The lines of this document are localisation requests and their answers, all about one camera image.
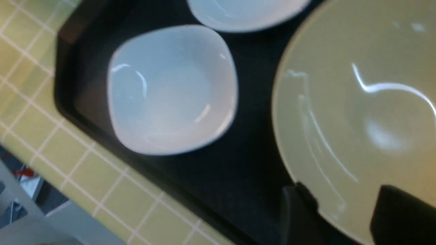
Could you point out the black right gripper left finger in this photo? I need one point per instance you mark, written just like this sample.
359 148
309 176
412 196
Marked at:
298 218

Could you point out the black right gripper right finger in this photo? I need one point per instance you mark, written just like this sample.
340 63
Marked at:
400 218

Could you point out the beige noodle bowl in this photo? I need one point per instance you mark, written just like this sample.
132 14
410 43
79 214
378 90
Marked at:
353 107

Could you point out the white square dish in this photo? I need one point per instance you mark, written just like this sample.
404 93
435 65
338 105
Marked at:
172 90
242 16

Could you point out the black serving tray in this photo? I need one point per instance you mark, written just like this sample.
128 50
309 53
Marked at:
234 184

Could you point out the green checkered tablecloth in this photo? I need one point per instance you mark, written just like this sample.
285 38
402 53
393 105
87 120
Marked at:
128 204

